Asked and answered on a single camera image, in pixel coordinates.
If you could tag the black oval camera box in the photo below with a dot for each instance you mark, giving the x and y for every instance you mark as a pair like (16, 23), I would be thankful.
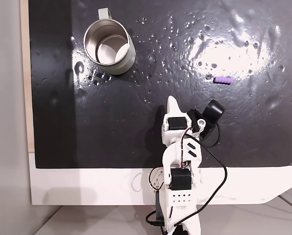
(213, 110)

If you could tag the sage green steel mug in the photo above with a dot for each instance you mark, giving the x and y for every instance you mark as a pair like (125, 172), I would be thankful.
(126, 64)

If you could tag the purple ribbed pen grip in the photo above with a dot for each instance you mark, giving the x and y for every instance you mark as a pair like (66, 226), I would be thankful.
(223, 80)

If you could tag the black rubber mat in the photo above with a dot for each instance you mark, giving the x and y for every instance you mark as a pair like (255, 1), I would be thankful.
(126, 115)

